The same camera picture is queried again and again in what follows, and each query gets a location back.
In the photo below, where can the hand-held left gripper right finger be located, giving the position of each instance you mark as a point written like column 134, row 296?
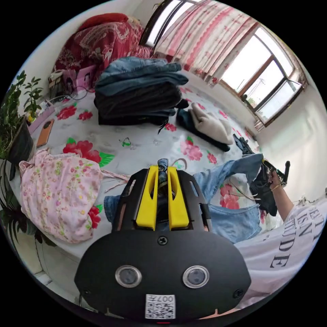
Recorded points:
column 177, row 209

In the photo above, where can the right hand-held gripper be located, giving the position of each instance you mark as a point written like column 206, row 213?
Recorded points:
column 272, row 170

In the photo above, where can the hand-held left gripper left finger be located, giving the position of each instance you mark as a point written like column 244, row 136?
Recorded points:
column 147, row 204

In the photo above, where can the blue jeans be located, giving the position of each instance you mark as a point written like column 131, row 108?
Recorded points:
column 227, row 219

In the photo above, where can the person's right forearm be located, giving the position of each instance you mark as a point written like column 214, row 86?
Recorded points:
column 284, row 204

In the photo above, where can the person's right hand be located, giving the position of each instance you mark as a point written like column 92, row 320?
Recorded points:
column 275, row 182

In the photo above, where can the black garment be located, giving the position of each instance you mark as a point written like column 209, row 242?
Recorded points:
column 265, row 196

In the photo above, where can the small dark blue garment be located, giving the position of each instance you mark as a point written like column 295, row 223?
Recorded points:
column 244, row 146

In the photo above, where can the cream sweater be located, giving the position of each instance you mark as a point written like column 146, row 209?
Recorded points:
column 212, row 125

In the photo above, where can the person's body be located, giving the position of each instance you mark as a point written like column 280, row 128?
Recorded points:
column 278, row 255

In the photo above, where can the pink floral cloth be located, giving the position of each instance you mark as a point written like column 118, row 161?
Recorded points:
column 58, row 194

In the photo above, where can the dark teal garment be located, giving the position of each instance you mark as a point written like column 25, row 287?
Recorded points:
column 186, row 120

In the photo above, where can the large brown-framed window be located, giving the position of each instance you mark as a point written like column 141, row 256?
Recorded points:
column 263, row 74

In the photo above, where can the pile of clothes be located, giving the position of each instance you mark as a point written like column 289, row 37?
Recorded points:
column 138, row 94

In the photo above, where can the orange phone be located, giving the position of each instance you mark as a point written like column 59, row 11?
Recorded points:
column 45, row 132

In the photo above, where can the white power strip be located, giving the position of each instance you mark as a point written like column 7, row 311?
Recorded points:
column 60, row 99

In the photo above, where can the pink box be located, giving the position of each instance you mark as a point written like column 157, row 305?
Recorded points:
column 79, row 76

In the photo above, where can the pink patterned curtain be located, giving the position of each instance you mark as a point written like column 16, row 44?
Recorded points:
column 204, row 33

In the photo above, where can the potted green plant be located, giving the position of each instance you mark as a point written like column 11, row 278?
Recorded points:
column 15, row 122

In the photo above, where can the red patterned quilt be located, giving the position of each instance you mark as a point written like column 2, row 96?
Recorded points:
column 97, row 46

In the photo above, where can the small dark-framed window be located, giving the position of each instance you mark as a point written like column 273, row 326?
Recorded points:
column 163, row 20

